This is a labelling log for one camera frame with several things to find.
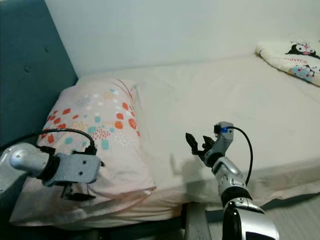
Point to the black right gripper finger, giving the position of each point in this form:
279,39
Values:
208,142
192,142

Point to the pink pillow with coloured dots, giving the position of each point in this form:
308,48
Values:
105,115

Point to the cream cartoon print blanket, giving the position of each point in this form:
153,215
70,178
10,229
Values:
285,60

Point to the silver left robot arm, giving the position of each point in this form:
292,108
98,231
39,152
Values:
25,160

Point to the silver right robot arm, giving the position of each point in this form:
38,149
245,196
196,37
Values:
232,177

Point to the mattress with beige sheet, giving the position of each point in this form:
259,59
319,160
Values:
205,100

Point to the teal upholstered bed headboard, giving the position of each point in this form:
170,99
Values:
30,60

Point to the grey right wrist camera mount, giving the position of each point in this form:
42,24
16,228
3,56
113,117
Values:
224,142

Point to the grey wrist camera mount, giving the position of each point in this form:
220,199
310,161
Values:
224,142
80,169

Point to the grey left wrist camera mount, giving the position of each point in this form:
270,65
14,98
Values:
80,169

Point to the dark teal bed frame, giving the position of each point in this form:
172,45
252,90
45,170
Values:
292,201

